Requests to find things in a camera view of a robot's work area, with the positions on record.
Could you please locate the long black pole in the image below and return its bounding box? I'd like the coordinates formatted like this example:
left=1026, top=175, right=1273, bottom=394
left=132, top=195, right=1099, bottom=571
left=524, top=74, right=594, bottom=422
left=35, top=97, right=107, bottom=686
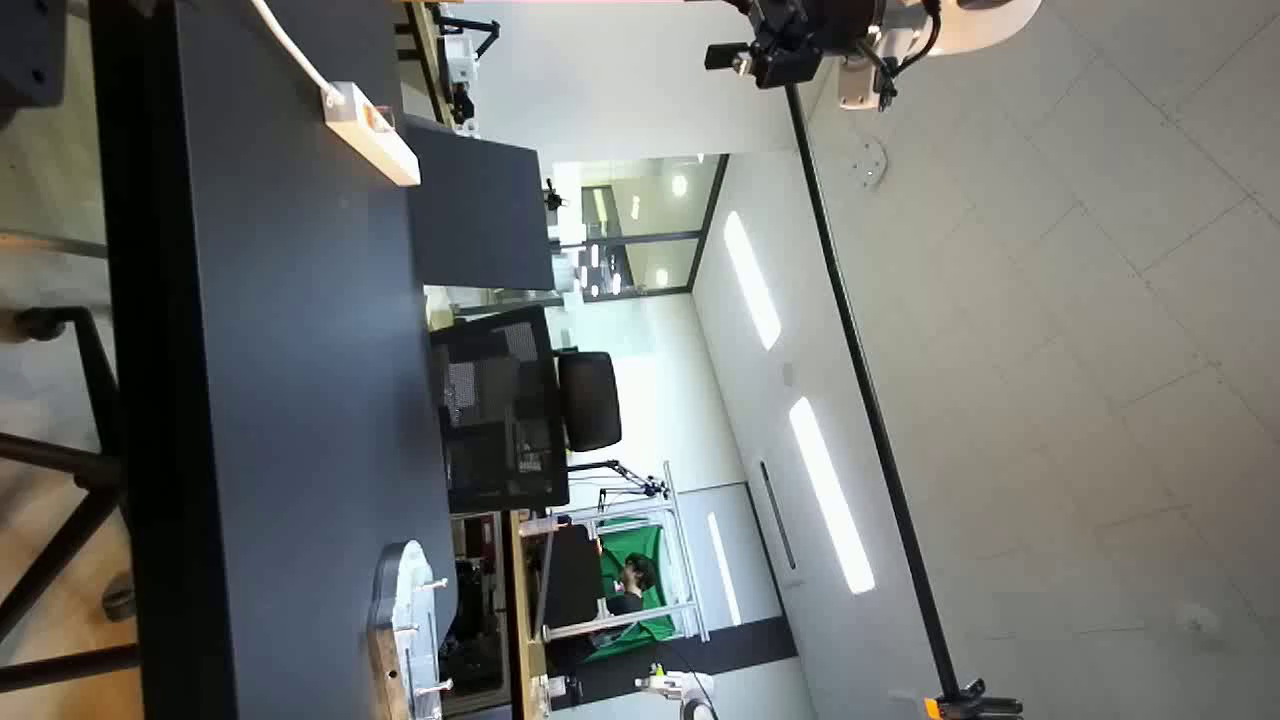
left=779, top=81, right=969, bottom=698

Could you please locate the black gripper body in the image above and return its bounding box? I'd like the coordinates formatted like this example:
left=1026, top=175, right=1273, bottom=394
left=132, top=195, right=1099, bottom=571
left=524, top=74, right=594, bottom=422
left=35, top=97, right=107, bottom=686
left=739, top=0, right=894, bottom=94

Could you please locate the grey block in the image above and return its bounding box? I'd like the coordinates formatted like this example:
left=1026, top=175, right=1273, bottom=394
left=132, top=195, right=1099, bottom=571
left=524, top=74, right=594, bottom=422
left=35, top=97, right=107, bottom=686
left=0, top=0, right=72, bottom=112

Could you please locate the wooden desk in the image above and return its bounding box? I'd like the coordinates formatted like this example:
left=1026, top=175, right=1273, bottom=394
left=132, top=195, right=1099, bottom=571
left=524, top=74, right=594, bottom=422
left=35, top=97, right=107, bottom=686
left=500, top=510, right=553, bottom=720

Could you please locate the glass door with dark frame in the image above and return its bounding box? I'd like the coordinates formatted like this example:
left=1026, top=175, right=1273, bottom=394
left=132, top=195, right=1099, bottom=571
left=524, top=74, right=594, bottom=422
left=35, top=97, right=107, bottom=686
left=571, top=147, right=738, bottom=307

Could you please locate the black tripod stand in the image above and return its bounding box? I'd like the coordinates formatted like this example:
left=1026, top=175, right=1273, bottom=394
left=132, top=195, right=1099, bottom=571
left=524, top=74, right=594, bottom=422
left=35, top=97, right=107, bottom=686
left=0, top=305, right=146, bottom=698

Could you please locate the black computer monitor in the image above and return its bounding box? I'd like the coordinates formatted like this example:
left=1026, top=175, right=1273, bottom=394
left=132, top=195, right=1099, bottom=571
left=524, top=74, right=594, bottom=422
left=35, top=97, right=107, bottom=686
left=429, top=305, right=575, bottom=521

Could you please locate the round white smoke detector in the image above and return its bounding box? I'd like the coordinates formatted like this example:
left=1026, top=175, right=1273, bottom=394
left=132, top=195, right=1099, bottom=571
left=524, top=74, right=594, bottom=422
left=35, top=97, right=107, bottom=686
left=850, top=138, right=894, bottom=194
left=1175, top=602, right=1230, bottom=652

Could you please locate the white metal rack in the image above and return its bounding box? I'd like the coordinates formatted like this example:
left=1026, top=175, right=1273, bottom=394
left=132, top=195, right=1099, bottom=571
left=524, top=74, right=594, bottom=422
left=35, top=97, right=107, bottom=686
left=585, top=455, right=705, bottom=649

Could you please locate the long ceiling light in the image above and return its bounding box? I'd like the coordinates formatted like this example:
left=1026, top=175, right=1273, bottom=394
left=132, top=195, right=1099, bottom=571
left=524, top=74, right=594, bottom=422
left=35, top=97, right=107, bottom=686
left=717, top=209, right=790, bottom=356
left=786, top=394, right=880, bottom=602

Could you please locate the green cloth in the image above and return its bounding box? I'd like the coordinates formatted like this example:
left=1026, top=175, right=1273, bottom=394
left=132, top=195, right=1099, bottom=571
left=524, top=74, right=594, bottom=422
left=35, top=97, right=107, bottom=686
left=595, top=526, right=672, bottom=649

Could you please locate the white power strip cable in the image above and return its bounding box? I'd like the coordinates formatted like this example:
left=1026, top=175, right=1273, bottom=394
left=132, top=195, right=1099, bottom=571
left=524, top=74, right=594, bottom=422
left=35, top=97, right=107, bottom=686
left=249, top=0, right=336, bottom=101

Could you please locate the black and yellow clamp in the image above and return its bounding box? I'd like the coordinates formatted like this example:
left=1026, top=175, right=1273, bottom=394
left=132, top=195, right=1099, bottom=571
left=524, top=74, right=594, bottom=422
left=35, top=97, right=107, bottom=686
left=916, top=675, right=1029, bottom=720

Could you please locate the white extension cord power strip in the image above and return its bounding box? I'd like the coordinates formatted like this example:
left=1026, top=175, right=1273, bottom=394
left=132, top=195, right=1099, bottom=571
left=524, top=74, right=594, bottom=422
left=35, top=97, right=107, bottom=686
left=319, top=81, right=426, bottom=194

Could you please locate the black box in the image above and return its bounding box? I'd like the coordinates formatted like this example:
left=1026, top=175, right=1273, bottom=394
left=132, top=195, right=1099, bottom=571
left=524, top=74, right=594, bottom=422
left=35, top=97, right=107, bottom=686
left=404, top=119, right=561, bottom=295

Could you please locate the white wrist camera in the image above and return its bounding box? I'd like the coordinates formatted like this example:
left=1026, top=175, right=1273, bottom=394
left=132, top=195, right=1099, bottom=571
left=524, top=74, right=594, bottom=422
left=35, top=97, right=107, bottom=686
left=837, top=57, right=897, bottom=115

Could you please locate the black office chair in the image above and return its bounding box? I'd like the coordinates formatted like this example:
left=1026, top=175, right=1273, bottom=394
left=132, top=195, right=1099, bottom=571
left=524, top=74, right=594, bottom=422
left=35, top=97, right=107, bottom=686
left=553, top=347, right=627, bottom=455

